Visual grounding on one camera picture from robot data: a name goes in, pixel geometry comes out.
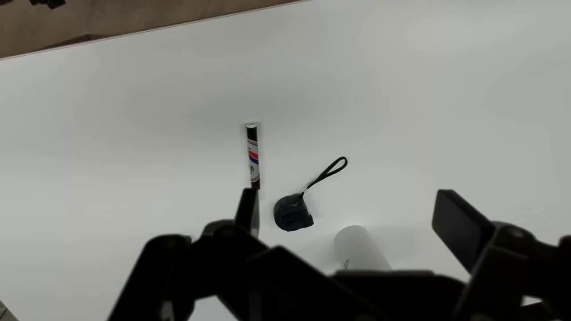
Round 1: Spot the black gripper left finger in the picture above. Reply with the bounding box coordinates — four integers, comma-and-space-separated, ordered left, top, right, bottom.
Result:
105, 187, 381, 321

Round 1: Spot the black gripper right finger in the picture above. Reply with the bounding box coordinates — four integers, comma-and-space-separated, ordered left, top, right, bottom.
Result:
429, 187, 571, 321

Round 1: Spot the white marker with black label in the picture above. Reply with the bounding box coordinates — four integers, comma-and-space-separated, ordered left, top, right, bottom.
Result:
242, 121, 263, 191

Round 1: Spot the white mug with dark inside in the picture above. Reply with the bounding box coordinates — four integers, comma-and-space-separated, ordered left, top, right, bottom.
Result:
331, 223, 394, 276

